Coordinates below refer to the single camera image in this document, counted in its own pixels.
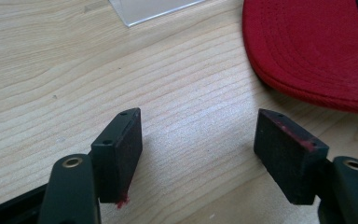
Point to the clear plastic sheet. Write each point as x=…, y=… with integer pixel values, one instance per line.
x=150, y=9

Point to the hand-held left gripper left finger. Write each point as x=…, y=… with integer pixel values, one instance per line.
x=115, y=158

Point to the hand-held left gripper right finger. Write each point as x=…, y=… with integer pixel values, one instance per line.
x=287, y=158

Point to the red baseball cap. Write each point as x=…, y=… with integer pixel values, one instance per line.
x=313, y=46

